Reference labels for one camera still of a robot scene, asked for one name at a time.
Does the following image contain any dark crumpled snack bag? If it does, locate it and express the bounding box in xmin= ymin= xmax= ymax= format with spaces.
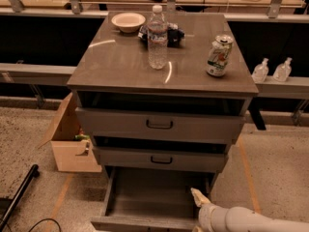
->
xmin=138 ymin=23 xmax=184 ymax=47

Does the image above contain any grey top drawer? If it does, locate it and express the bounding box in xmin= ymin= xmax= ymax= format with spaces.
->
xmin=75 ymin=107 xmax=244 ymax=144

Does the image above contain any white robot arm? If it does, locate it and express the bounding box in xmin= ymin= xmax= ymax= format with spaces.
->
xmin=190 ymin=188 xmax=309 ymax=232

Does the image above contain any grey metal railing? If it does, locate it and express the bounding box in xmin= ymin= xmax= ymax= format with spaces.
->
xmin=0 ymin=0 xmax=309 ymax=85

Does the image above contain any black pole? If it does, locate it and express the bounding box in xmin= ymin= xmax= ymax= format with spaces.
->
xmin=0 ymin=164 xmax=40 ymax=232

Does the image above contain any green white soda can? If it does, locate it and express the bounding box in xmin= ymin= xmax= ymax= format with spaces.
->
xmin=207 ymin=34 xmax=234 ymax=77

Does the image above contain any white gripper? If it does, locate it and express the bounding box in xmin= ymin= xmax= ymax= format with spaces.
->
xmin=190 ymin=188 xmax=226 ymax=232

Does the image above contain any grey drawer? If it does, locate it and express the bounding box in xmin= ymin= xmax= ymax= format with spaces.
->
xmin=75 ymin=107 xmax=244 ymax=144
xmin=91 ymin=166 xmax=216 ymax=232
xmin=93 ymin=146 xmax=227 ymax=173

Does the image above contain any clear plastic water bottle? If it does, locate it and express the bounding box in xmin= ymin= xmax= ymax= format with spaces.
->
xmin=147 ymin=5 xmax=168 ymax=70

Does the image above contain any clear sanitizer bottle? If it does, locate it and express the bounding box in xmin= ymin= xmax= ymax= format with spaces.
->
xmin=252 ymin=58 xmax=268 ymax=83
xmin=273 ymin=57 xmax=292 ymax=82

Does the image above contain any left clear sanitizer bottle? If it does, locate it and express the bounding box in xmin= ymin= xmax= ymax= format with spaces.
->
xmin=252 ymin=58 xmax=268 ymax=83

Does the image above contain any right clear sanitizer bottle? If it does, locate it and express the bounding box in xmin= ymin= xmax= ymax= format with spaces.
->
xmin=273 ymin=57 xmax=292 ymax=82

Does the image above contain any black floor cable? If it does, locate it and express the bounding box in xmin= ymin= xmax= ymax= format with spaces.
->
xmin=0 ymin=217 xmax=62 ymax=232

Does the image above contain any white bowl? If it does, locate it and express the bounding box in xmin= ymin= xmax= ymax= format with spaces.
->
xmin=111 ymin=13 xmax=146 ymax=33

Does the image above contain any grey middle drawer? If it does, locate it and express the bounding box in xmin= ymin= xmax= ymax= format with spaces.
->
xmin=93 ymin=146 xmax=227 ymax=173

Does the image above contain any grey bottom drawer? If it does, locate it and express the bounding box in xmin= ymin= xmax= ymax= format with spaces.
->
xmin=91 ymin=166 xmax=216 ymax=232

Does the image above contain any grey drawer cabinet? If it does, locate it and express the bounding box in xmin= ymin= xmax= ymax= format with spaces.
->
xmin=67 ymin=11 xmax=260 ymax=191

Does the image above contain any cardboard box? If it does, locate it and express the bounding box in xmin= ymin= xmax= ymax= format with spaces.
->
xmin=37 ymin=94 xmax=102 ymax=173

